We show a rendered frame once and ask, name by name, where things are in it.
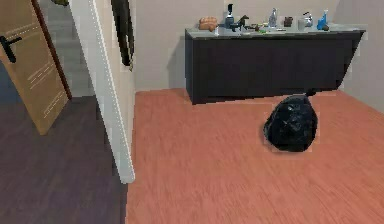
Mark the grey cup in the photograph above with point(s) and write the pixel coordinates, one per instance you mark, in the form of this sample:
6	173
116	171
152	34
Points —
301	24

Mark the black garbage bag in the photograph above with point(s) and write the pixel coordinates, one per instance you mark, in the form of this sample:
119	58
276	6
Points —
291	125

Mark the black horse figurine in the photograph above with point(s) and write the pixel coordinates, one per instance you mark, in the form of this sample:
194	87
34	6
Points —
240	23

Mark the dark round small object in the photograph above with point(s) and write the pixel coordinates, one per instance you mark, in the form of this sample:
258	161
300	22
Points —
325	28

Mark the blue spray bottle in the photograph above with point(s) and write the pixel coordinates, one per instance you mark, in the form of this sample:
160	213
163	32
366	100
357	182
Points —
322	21

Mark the dark brown cup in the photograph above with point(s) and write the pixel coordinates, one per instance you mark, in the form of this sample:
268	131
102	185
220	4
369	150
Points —
288	21

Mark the clear glass bottle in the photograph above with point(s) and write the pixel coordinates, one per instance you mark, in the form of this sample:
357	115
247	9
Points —
273	18

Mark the black soap dispenser bottle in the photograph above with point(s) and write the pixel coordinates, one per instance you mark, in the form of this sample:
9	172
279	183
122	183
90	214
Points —
229	18

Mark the black counter with grey top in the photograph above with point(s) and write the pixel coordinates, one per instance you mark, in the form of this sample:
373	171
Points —
266	66

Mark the black framed wall picture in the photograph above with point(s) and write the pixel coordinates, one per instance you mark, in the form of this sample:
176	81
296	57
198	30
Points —
124	30

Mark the brown bread loaf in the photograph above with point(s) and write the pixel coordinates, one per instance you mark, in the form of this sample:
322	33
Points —
208	23

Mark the brown wooden room door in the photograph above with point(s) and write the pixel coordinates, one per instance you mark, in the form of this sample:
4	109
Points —
31	70

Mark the green small object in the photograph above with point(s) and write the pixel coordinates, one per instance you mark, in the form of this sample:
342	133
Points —
262	31

